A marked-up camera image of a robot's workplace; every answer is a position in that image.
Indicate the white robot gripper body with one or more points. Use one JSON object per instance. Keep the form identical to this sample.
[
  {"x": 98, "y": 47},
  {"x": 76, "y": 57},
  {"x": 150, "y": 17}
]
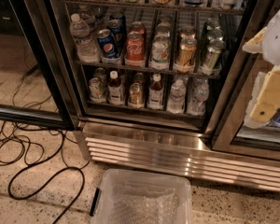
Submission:
[{"x": 277, "y": 41}]

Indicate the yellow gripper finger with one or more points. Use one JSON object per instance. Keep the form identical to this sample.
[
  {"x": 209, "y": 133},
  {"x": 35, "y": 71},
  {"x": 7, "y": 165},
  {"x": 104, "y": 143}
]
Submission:
[
  {"x": 254, "y": 45},
  {"x": 265, "y": 96}
]

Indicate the green silver soda can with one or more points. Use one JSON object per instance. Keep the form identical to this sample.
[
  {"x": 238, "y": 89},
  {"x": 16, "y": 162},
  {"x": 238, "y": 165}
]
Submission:
[{"x": 213, "y": 51}]

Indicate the closed right glass fridge door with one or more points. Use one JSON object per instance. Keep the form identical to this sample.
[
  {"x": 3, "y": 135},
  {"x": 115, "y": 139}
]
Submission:
[{"x": 242, "y": 135}]

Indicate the orange gold soda can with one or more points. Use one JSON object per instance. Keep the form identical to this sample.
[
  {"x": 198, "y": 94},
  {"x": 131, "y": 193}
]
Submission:
[{"x": 186, "y": 51}]

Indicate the white green soda can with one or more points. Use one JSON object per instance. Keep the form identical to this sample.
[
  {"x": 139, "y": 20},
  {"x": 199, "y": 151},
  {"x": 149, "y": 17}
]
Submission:
[{"x": 160, "y": 49}]

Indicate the stainless steel beverage fridge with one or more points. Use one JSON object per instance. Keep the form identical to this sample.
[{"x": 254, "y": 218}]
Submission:
[{"x": 158, "y": 140}]

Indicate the red coca cola can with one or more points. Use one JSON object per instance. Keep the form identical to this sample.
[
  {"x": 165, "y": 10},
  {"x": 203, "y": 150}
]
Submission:
[
  {"x": 138, "y": 26},
  {"x": 135, "y": 47}
]

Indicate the red coca cola can behind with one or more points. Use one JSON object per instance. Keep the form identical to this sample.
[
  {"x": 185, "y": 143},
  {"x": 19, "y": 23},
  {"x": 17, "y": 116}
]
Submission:
[{"x": 138, "y": 26}]

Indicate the gold can bottom shelf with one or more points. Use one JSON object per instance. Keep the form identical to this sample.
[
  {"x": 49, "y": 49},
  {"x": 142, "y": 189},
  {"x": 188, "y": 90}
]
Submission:
[{"x": 136, "y": 96}]

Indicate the blue pepsi can behind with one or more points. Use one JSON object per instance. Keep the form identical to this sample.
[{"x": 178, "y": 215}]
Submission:
[{"x": 115, "y": 27}]

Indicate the blue pepsi can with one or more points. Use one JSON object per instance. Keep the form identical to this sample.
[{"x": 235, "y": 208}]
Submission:
[
  {"x": 115, "y": 27},
  {"x": 107, "y": 44}
]

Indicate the blue pepsi can front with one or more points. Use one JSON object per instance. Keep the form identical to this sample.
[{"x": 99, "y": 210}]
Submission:
[{"x": 107, "y": 44}]

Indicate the green can bottom shelf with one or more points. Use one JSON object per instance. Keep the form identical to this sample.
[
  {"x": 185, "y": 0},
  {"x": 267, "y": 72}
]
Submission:
[{"x": 97, "y": 90}]

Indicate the clear water bottle middle shelf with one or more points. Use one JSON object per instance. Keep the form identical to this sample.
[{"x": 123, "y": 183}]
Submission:
[{"x": 87, "y": 50}]

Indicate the open glass fridge door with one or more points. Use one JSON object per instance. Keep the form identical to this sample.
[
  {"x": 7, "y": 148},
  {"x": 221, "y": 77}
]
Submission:
[{"x": 33, "y": 82}]

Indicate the water bottle bottom right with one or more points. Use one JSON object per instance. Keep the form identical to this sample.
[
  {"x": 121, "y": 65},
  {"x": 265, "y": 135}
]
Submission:
[{"x": 197, "y": 100}]

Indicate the water bottle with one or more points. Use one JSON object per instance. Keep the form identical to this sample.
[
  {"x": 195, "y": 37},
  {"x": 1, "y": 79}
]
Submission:
[
  {"x": 197, "y": 100},
  {"x": 177, "y": 95}
]

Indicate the water bottle bottom left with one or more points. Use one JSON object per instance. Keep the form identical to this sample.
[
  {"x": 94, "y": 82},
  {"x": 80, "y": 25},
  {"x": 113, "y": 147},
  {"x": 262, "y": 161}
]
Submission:
[{"x": 177, "y": 95}]

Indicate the brown tea bottle right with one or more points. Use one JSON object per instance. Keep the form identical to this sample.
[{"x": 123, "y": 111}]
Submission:
[{"x": 155, "y": 95}]

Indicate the brown tea bottle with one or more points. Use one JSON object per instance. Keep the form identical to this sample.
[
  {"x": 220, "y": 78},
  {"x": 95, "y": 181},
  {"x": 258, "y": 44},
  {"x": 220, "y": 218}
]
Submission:
[
  {"x": 155, "y": 95},
  {"x": 115, "y": 88}
]

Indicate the brown tea bottle left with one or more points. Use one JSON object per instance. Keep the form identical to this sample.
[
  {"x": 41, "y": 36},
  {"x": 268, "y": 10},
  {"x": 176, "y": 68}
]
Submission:
[{"x": 115, "y": 88}]

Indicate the bubble wrap sheet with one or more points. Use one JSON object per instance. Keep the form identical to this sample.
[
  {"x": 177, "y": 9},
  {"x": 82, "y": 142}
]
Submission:
[{"x": 135, "y": 205}]

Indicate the clear plastic storage bin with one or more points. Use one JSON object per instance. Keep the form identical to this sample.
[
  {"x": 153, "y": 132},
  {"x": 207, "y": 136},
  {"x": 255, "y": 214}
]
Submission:
[{"x": 103, "y": 199}]

